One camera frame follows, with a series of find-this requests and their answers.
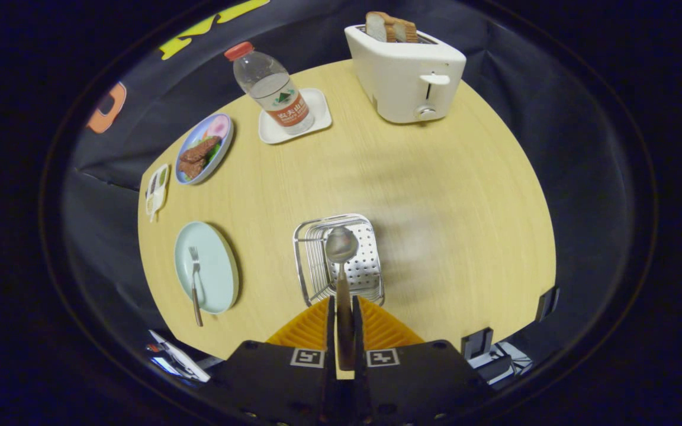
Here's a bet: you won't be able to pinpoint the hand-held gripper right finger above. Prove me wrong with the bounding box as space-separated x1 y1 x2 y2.
352 295 494 426

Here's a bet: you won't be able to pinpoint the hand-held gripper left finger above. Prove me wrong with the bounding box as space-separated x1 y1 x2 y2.
206 295 338 426

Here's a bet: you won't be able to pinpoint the metal fork wooden handle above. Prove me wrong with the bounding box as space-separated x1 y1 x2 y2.
189 246 204 328

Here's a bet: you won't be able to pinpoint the metal spoon wooden handle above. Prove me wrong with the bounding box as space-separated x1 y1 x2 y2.
324 226 359 372

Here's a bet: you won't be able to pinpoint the pale green plate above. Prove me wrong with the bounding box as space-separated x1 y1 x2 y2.
174 221 240 315

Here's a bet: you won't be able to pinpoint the white divided sauce dish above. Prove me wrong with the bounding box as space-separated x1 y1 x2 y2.
144 163 171 223

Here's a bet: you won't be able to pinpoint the brown meat pieces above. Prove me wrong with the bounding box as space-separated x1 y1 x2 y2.
178 135 222 179

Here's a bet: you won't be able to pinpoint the blue plate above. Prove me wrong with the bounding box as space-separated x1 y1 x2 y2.
175 112 234 186

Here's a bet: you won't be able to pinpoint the pink ham slice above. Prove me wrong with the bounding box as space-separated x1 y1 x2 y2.
206 115 231 141

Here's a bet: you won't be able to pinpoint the white square coaster tray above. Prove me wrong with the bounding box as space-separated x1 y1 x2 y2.
258 88 333 145

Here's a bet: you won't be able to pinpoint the clear water bottle red cap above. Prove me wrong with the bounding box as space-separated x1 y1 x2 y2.
224 41 316 135

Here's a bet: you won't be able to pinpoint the white toaster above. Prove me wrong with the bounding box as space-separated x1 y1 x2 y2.
344 24 467 124

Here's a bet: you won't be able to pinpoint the light bread slice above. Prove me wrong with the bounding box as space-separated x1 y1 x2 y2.
365 11 398 43

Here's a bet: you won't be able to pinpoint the black table edge bracket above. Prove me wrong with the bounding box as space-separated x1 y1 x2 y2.
535 286 561 322
461 327 494 360

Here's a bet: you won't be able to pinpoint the metal wire basket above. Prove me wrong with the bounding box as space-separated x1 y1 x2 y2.
292 214 385 308

